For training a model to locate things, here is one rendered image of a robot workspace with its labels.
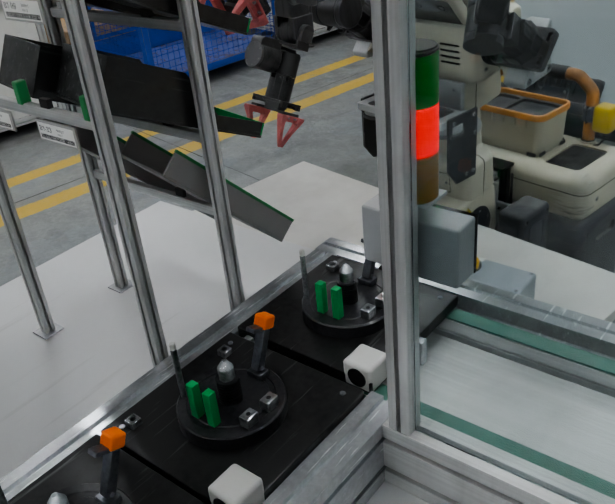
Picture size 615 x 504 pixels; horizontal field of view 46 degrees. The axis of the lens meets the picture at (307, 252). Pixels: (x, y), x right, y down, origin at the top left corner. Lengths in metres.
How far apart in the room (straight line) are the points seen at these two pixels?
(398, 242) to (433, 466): 0.30
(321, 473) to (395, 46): 0.48
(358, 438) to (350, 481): 0.05
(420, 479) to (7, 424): 0.63
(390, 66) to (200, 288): 0.82
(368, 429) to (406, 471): 0.08
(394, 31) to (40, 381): 0.86
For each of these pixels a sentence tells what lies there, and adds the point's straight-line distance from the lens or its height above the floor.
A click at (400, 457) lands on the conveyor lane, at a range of 0.93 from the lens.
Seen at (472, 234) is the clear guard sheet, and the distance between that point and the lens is 0.70.
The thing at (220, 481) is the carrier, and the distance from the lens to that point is 0.83.
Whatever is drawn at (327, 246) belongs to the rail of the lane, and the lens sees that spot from 1.27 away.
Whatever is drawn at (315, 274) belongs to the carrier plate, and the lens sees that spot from 1.18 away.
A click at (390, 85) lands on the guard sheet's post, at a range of 0.67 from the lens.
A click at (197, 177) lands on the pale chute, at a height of 1.16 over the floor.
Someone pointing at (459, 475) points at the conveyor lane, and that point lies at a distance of 0.90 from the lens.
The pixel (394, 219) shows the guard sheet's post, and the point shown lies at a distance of 0.73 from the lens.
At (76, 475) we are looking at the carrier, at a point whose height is 0.97.
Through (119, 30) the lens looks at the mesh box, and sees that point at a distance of 5.54.
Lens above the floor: 1.60
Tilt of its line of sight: 30 degrees down
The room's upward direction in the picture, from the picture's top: 6 degrees counter-clockwise
